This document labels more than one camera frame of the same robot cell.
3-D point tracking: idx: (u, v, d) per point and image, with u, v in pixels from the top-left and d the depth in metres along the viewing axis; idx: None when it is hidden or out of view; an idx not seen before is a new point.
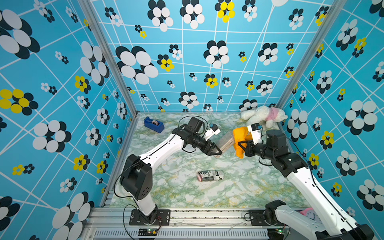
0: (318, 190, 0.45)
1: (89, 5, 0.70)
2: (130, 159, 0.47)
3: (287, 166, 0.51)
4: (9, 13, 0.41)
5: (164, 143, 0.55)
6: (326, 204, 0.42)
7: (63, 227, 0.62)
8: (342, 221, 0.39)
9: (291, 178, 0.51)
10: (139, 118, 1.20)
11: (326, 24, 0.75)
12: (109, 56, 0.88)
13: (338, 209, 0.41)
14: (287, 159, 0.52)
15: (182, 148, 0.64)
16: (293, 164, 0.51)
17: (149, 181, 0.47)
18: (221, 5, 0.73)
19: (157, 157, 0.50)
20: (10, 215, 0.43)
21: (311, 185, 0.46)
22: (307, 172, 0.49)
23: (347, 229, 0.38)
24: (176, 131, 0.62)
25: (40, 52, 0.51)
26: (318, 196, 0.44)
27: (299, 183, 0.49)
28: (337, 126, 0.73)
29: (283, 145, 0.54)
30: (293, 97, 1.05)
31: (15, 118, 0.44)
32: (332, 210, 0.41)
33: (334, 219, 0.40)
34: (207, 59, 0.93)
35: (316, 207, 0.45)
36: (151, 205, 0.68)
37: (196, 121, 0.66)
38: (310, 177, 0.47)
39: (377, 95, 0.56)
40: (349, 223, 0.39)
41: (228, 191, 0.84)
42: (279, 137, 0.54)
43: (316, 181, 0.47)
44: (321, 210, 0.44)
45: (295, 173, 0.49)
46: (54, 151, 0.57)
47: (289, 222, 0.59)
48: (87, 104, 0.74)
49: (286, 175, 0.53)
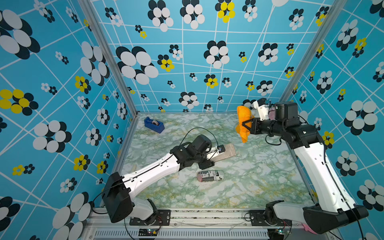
0: (326, 167, 0.41)
1: (89, 5, 0.70)
2: (112, 178, 0.43)
3: (299, 137, 0.45)
4: (8, 13, 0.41)
5: (156, 164, 0.49)
6: (330, 183, 0.40)
7: (63, 227, 0.62)
8: (342, 201, 0.38)
9: (300, 151, 0.46)
10: (139, 118, 1.20)
11: (326, 24, 0.75)
12: (109, 56, 0.88)
13: (341, 189, 0.39)
14: (301, 131, 0.45)
15: (178, 170, 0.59)
16: (306, 137, 0.44)
17: (127, 206, 0.43)
18: (221, 5, 0.73)
19: (140, 181, 0.44)
20: (10, 215, 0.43)
21: (320, 162, 0.42)
22: (319, 147, 0.43)
23: (344, 208, 0.37)
24: (174, 150, 0.54)
25: (40, 53, 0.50)
26: (324, 174, 0.41)
27: (307, 158, 0.45)
28: (337, 126, 0.73)
29: (293, 116, 0.48)
30: (293, 97, 1.05)
31: (16, 118, 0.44)
32: (334, 189, 0.39)
33: (333, 198, 0.39)
34: (207, 59, 0.93)
35: (317, 183, 0.43)
36: (148, 210, 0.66)
37: (201, 142, 0.57)
38: (320, 154, 0.42)
39: (377, 95, 0.56)
40: (348, 203, 0.38)
41: (228, 191, 0.84)
42: (289, 107, 0.48)
43: (326, 159, 0.42)
44: (322, 187, 0.42)
45: (307, 148, 0.43)
46: (54, 151, 0.57)
47: (286, 214, 0.60)
48: (87, 104, 0.74)
49: (293, 146, 0.48)
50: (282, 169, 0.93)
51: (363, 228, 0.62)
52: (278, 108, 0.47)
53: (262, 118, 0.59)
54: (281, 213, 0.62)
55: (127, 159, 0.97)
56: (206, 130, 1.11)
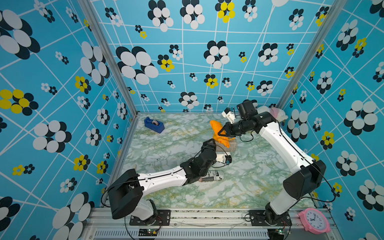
0: (283, 138, 0.51)
1: (89, 5, 0.70)
2: (128, 173, 0.45)
3: (259, 122, 0.57)
4: (9, 13, 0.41)
5: (167, 173, 0.52)
6: (290, 148, 0.49)
7: (63, 227, 0.62)
8: (302, 159, 0.46)
9: (263, 132, 0.57)
10: (139, 118, 1.20)
11: (326, 24, 0.75)
12: (109, 56, 0.88)
13: (300, 151, 0.48)
14: (259, 117, 0.57)
15: (182, 185, 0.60)
16: (264, 120, 0.56)
17: (132, 205, 0.44)
18: (221, 5, 0.73)
19: (153, 183, 0.47)
20: (10, 215, 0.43)
21: (278, 135, 0.52)
22: (275, 125, 0.54)
23: (304, 164, 0.45)
24: (184, 165, 0.59)
25: (40, 52, 0.51)
26: (284, 143, 0.50)
27: (268, 135, 0.55)
28: (337, 126, 0.73)
29: (251, 109, 0.62)
30: (293, 97, 1.05)
31: (16, 118, 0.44)
32: (294, 152, 0.48)
33: (295, 159, 0.47)
34: (207, 59, 0.93)
35: (282, 152, 0.52)
36: (147, 211, 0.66)
37: (203, 160, 0.56)
38: (277, 129, 0.53)
39: (377, 95, 0.57)
40: (307, 160, 0.46)
41: (228, 191, 0.84)
42: (245, 103, 0.63)
43: (281, 132, 0.52)
44: (285, 154, 0.50)
45: (265, 127, 0.55)
46: (54, 151, 0.58)
47: (281, 205, 0.61)
48: (87, 104, 0.74)
49: (258, 130, 0.59)
50: (282, 169, 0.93)
51: (364, 228, 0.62)
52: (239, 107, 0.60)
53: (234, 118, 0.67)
54: (277, 208, 0.64)
55: (127, 159, 0.97)
56: (205, 130, 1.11)
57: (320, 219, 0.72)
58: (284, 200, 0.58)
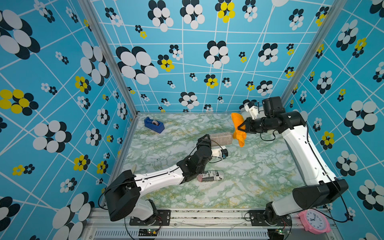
0: (309, 145, 0.46)
1: (89, 5, 0.70)
2: (124, 174, 0.45)
3: (284, 121, 0.50)
4: (9, 13, 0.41)
5: (164, 172, 0.52)
6: (313, 160, 0.44)
7: (63, 227, 0.62)
8: (323, 174, 0.42)
9: (286, 134, 0.51)
10: (139, 118, 1.20)
11: (326, 24, 0.75)
12: (110, 56, 0.88)
13: (323, 165, 0.43)
14: (287, 116, 0.50)
15: (179, 183, 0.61)
16: (291, 120, 0.49)
17: (130, 206, 0.43)
18: (221, 5, 0.73)
19: (150, 183, 0.47)
20: (10, 215, 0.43)
21: (303, 141, 0.46)
22: (303, 129, 0.48)
23: (325, 181, 0.41)
24: (181, 163, 0.59)
25: (40, 52, 0.51)
26: (307, 151, 0.45)
27: (292, 139, 0.49)
28: (337, 126, 0.73)
29: (278, 106, 0.55)
30: (293, 97, 1.05)
31: (16, 118, 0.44)
32: (316, 165, 0.43)
33: (315, 172, 0.43)
34: (207, 59, 0.93)
35: (303, 161, 0.47)
36: (148, 211, 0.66)
37: (198, 158, 0.56)
38: (304, 134, 0.47)
39: (377, 95, 0.56)
40: (329, 176, 0.42)
41: (228, 191, 0.84)
42: (273, 100, 0.57)
43: (308, 138, 0.47)
44: (306, 164, 0.46)
45: (291, 129, 0.49)
46: (54, 151, 0.58)
47: (284, 208, 0.60)
48: (87, 104, 0.74)
49: (281, 131, 0.53)
50: (282, 169, 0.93)
51: (364, 228, 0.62)
52: (266, 103, 0.59)
53: (254, 117, 0.66)
54: (279, 209, 0.63)
55: (127, 159, 0.97)
56: (205, 130, 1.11)
57: (320, 219, 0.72)
58: (288, 204, 0.58)
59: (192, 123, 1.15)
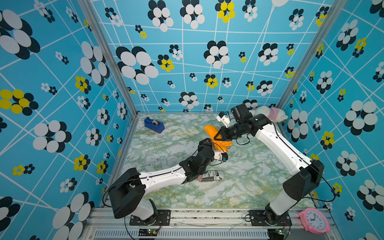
0: (280, 139, 0.51)
1: (89, 5, 0.70)
2: (128, 172, 0.46)
3: (254, 125, 0.56)
4: (9, 13, 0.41)
5: (167, 171, 0.53)
6: (288, 151, 0.48)
7: (63, 227, 0.62)
8: (300, 160, 0.46)
9: (259, 135, 0.56)
10: (139, 118, 1.20)
11: (326, 24, 0.75)
12: (109, 56, 0.88)
13: (297, 152, 0.48)
14: (254, 119, 0.56)
15: (181, 183, 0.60)
16: (259, 122, 0.55)
17: (134, 204, 0.44)
18: (221, 5, 0.73)
19: (154, 181, 0.47)
20: (10, 215, 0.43)
21: (275, 137, 0.51)
22: (270, 127, 0.54)
23: (303, 166, 0.45)
24: (183, 163, 0.60)
25: (40, 52, 0.51)
26: (280, 144, 0.50)
27: (265, 137, 0.54)
28: (337, 126, 0.73)
29: (245, 112, 0.61)
30: (293, 97, 1.05)
31: (16, 118, 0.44)
32: (292, 154, 0.47)
33: (293, 160, 0.47)
34: (207, 59, 0.93)
35: (280, 154, 0.51)
36: (149, 210, 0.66)
37: (201, 158, 0.58)
38: (273, 131, 0.53)
39: (377, 95, 0.56)
40: (305, 161, 0.46)
41: (228, 191, 0.84)
42: (239, 107, 0.63)
43: (278, 133, 0.52)
44: (284, 156, 0.50)
45: (261, 130, 0.54)
46: (54, 151, 0.58)
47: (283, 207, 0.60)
48: (87, 104, 0.74)
49: (254, 133, 0.58)
50: (282, 169, 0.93)
51: (364, 228, 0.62)
52: (234, 111, 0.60)
53: (227, 126, 0.70)
54: (278, 208, 0.63)
55: (127, 158, 0.98)
56: (205, 130, 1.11)
57: (320, 219, 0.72)
58: (284, 201, 0.58)
59: (192, 123, 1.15)
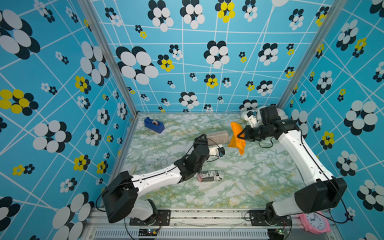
0: (303, 148, 0.48)
1: (89, 5, 0.70)
2: (121, 176, 0.45)
3: (279, 128, 0.55)
4: (9, 13, 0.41)
5: (161, 172, 0.52)
6: (309, 159, 0.46)
7: (63, 227, 0.62)
8: (320, 173, 0.43)
9: (282, 138, 0.54)
10: (139, 118, 1.20)
11: (326, 24, 0.75)
12: (110, 56, 0.88)
13: (319, 165, 0.45)
14: (281, 122, 0.55)
15: (177, 182, 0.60)
16: (285, 126, 0.54)
17: (128, 207, 0.43)
18: (221, 5, 0.73)
19: (148, 184, 0.46)
20: (10, 215, 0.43)
21: (298, 144, 0.49)
22: (296, 133, 0.52)
23: (322, 179, 0.42)
24: (178, 163, 0.59)
25: (40, 52, 0.51)
26: (302, 152, 0.48)
27: (288, 142, 0.52)
28: (337, 126, 0.73)
29: (274, 114, 0.60)
30: (293, 97, 1.05)
31: (16, 118, 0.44)
32: (312, 164, 0.45)
33: (312, 171, 0.44)
34: (207, 59, 0.93)
35: (299, 161, 0.49)
36: (147, 210, 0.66)
37: (196, 156, 0.57)
38: (298, 138, 0.50)
39: (377, 95, 0.56)
40: (325, 175, 0.43)
41: (228, 191, 0.84)
42: (269, 108, 0.62)
43: (303, 141, 0.50)
44: (303, 164, 0.48)
45: (286, 133, 0.52)
46: (54, 151, 0.58)
47: (285, 209, 0.60)
48: (87, 104, 0.74)
49: (278, 136, 0.56)
50: (282, 169, 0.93)
51: (364, 228, 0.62)
52: (263, 112, 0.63)
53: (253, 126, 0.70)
54: (280, 209, 0.63)
55: (127, 158, 0.98)
56: (205, 130, 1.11)
57: (320, 219, 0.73)
58: (288, 205, 0.57)
59: (192, 123, 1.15)
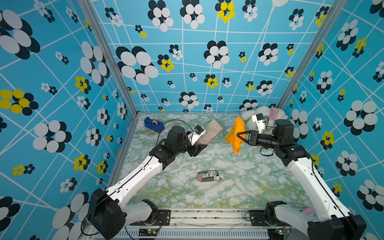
0: (315, 178, 0.46)
1: (89, 5, 0.70)
2: (95, 194, 0.41)
3: (289, 154, 0.52)
4: (9, 13, 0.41)
5: (138, 169, 0.49)
6: (322, 192, 0.43)
7: (63, 227, 0.62)
8: (335, 208, 0.40)
9: (291, 166, 0.52)
10: (139, 118, 1.20)
11: (326, 24, 0.75)
12: (110, 56, 0.88)
13: (333, 198, 0.42)
14: (290, 149, 0.53)
15: (162, 170, 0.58)
16: (294, 153, 0.52)
17: (119, 218, 0.41)
18: (221, 5, 0.73)
19: (127, 189, 0.44)
20: (10, 215, 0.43)
21: (309, 174, 0.47)
22: (307, 162, 0.49)
23: (337, 215, 0.39)
24: (154, 152, 0.55)
25: (40, 53, 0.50)
26: (314, 183, 0.45)
27: (298, 171, 0.50)
28: (337, 126, 0.73)
29: (288, 135, 0.55)
30: (293, 97, 1.05)
31: (16, 118, 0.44)
32: (326, 198, 0.42)
33: (326, 205, 0.41)
34: (207, 59, 0.93)
35: (311, 193, 0.46)
36: (146, 209, 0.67)
37: (173, 136, 0.56)
38: (309, 167, 0.48)
39: (377, 95, 0.56)
40: (341, 210, 0.40)
41: (228, 191, 0.84)
42: (287, 128, 0.55)
43: (314, 171, 0.47)
44: (316, 197, 0.44)
45: (295, 162, 0.50)
46: (54, 151, 0.57)
47: (289, 220, 0.58)
48: (87, 104, 0.74)
49: (286, 163, 0.55)
50: (282, 169, 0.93)
51: (364, 228, 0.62)
52: (278, 127, 0.58)
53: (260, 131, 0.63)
54: (281, 215, 0.62)
55: (127, 159, 0.97)
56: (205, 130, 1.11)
57: None
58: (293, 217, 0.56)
59: (192, 123, 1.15)
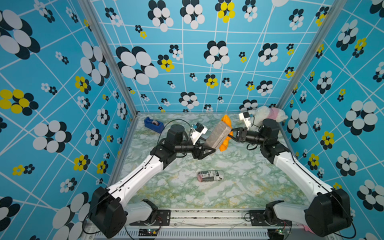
0: (297, 165, 0.51)
1: (89, 5, 0.70)
2: (97, 193, 0.41)
3: (272, 152, 0.59)
4: (9, 13, 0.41)
5: (139, 168, 0.49)
6: (305, 176, 0.48)
7: (63, 227, 0.62)
8: (319, 186, 0.44)
9: (276, 161, 0.58)
10: (139, 118, 1.20)
11: (326, 24, 0.75)
12: (109, 56, 0.88)
13: (316, 179, 0.46)
14: (273, 147, 0.60)
15: (162, 169, 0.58)
16: (276, 150, 0.58)
17: (120, 216, 0.42)
18: (221, 5, 0.73)
19: (129, 188, 0.44)
20: (10, 215, 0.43)
21: (291, 163, 0.53)
22: (288, 153, 0.56)
23: (322, 192, 0.43)
24: (155, 151, 0.56)
25: (40, 53, 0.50)
26: (297, 170, 0.50)
27: (281, 163, 0.56)
28: (337, 126, 0.73)
29: (274, 136, 0.58)
30: (293, 97, 1.05)
31: (16, 118, 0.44)
32: (309, 179, 0.47)
33: (310, 185, 0.45)
34: (207, 59, 0.93)
35: (297, 180, 0.51)
36: (145, 209, 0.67)
37: (172, 134, 0.55)
38: (290, 157, 0.55)
39: (377, 95, 0.56)
40: (324, 187, 0.44)
41: (228, 191, 0.84)
42: (273, 130, 0.58)
43: (295, 160, 0.53)
44: (301, 182, 0.49)
45: (279, 156, 0.56)
46: (54, 151, 0.57)
47: (288, 215, 0.59)
48: (87, 104, 0.74)
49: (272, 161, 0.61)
50: None
51: (363, 227, 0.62)
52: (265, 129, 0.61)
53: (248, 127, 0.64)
54: (281, 213, 0.62)
55: (127, 159, 0.97)
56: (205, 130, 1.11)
57: None
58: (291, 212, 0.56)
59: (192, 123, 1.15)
